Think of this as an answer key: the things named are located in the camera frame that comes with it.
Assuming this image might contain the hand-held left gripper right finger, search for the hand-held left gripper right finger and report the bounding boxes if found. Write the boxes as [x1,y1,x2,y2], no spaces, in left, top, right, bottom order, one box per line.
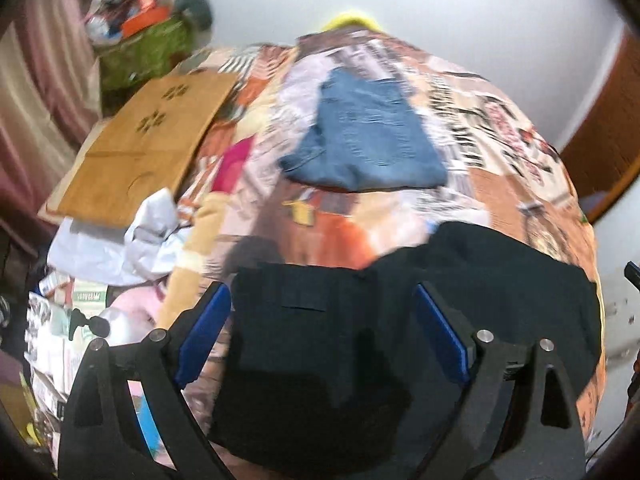
[412,280,588,480]

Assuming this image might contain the printed blanket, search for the printed blanket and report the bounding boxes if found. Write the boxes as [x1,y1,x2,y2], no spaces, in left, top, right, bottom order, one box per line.
[160,27,608,480]

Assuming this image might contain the orange box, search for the orange box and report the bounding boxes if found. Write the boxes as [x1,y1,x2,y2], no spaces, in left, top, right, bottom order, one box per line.
[120,0,171,38]

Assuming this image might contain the crumpled white cloth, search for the crumpled white cloth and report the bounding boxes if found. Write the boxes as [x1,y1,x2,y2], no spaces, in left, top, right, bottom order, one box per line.
[47,187,193,286]

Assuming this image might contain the brown wooden door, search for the brown wooden door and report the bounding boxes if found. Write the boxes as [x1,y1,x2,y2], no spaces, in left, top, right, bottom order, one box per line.
[557,25,640,223]

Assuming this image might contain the green bag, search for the green bag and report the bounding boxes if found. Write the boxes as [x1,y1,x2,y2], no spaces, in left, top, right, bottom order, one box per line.
[97,17,196,111]

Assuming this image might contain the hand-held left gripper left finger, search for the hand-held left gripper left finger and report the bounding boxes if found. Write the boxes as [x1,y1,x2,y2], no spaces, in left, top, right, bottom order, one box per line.
[57,280,236,480]

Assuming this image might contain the pink plush toy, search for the pink plush toy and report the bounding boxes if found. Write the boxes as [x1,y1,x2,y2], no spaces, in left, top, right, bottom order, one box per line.
[100,282,171,346]

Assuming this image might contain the grey cushion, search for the grey cushion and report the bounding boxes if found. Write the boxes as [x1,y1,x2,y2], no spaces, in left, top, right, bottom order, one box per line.
[145,0,216,31]

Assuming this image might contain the black pants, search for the black pants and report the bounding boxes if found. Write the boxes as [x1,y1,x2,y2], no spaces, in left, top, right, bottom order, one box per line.
[207,220,603,471]

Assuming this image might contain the folded blue jeans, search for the folded blue jeans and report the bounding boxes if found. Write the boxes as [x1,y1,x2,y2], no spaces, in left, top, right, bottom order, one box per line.
[277,67,451,193]

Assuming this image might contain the yellow cushion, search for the yellow cushion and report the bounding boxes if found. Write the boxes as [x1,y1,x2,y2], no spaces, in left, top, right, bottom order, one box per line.
[320,7,383,33]

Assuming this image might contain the striped pink curtain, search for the striped pink curtain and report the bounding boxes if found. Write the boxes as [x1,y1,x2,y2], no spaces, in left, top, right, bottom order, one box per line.
[0,0,106,241]

